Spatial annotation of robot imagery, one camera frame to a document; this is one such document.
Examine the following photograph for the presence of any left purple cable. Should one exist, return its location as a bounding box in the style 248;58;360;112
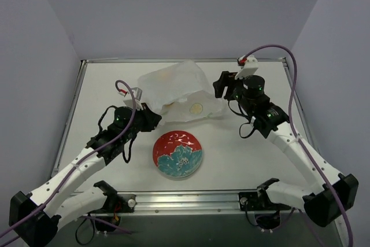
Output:
0;80;139;238

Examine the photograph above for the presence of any purple cable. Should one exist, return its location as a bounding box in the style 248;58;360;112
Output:
242;43;354;247
0;80;139;238

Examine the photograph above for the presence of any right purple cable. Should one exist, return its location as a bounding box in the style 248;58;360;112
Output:
242;43;354;247

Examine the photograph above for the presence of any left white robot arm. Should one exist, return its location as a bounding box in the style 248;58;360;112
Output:
9;103;162;246

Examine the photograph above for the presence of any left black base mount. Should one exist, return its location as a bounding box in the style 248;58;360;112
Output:
90;181;136;233

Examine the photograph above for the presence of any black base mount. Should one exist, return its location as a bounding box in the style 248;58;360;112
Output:
238;191;293;233
90;181;136;233

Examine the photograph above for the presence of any red plate blue flower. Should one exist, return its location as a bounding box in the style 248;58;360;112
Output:
153;130;204;179

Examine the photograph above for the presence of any aluminium front rail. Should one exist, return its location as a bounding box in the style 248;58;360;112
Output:
31;186;345;216

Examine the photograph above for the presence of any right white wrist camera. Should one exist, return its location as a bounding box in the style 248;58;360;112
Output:
235;55;258;79

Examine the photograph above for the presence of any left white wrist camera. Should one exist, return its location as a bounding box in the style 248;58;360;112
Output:
118;87;143;110

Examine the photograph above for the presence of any white plastic bag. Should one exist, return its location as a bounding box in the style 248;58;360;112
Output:
138;60;226;123

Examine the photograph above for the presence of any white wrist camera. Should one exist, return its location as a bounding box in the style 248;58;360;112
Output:
118;87;143;110
235;55;258;79

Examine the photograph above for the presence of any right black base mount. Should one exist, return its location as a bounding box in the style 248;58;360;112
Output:
238;191;293;233

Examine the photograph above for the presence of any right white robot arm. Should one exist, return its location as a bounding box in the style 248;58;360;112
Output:
213;71;358;227

